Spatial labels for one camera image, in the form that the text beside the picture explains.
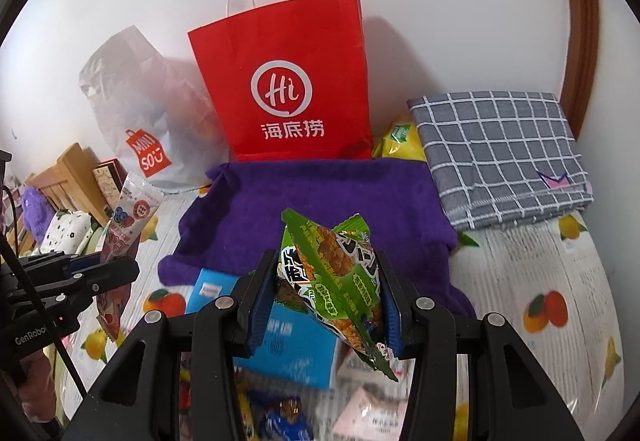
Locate pink white snack packet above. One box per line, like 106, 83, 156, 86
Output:
332, 387, 408, 441

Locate blue cookie packet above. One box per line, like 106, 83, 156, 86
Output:
248, 390, 314, 441

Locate green snack packet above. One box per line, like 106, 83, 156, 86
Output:
278, 208, 397, 381

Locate white red snack packet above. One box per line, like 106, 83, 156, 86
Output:
96, 172, 164, 341

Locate person's left hand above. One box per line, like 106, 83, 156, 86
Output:
17, 350, 56, 423

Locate white dotted cloth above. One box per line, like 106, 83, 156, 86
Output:
39, 210, 93, 255

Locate purple plush toy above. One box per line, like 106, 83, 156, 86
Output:
22, 186, 54, 244

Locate patterned book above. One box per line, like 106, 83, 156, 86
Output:
92, 158, 127, 217

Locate yellow snack packet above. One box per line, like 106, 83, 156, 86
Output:
236, 383, 259, 441

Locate fruit print tablecloth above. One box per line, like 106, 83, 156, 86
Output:
67, 191, 624, 440

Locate blue tissue pack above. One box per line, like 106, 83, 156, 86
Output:
184, 267, 342, 391

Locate purple towel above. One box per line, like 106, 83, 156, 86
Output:
157, 158, 475, 317

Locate white Miniso plastic bag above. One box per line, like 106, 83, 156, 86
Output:
79, 26, 229, 192

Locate grey plaid folded cloth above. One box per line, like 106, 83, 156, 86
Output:
408, 91, 593, 232

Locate yellow snack bag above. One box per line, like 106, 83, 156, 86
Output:
372, 117, 426, 162

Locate red Haidilao paper bag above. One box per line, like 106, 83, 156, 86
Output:
189, 0, 373, 162

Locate black cable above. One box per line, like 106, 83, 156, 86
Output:
0, 185, 89, 402

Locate brown door frame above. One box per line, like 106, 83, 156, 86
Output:
560, 0, 600, 139

